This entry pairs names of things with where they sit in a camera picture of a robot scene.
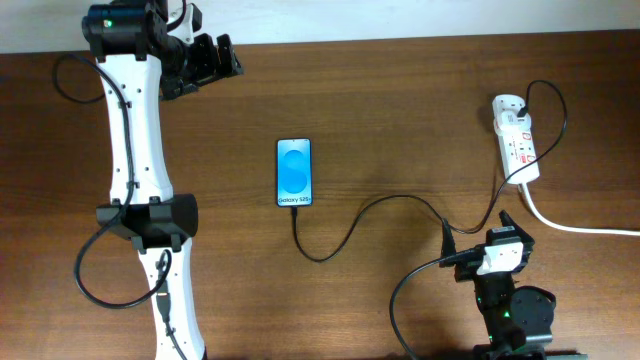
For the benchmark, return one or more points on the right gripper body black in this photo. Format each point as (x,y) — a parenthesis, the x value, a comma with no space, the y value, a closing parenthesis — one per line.
(470,265)

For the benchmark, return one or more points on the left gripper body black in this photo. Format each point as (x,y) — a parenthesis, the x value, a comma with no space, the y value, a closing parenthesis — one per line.
(188,65)

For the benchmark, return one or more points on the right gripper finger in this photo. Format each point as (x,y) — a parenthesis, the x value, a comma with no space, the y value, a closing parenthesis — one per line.
(507,221)
(448,248)

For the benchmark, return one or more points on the blue Galaxy smartphone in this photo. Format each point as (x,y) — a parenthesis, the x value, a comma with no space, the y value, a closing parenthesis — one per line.
(294,187)

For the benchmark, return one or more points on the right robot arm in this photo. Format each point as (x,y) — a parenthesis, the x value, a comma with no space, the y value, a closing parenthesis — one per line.
(518,319)

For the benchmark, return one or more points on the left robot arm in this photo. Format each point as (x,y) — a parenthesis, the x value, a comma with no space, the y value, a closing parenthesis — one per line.
(146,54)

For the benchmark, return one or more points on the white power strip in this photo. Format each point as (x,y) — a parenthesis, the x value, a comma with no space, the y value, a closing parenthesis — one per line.
(517,150)

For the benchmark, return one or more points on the white USB wall charger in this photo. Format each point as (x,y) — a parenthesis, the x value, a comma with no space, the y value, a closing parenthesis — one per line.
(507,122)

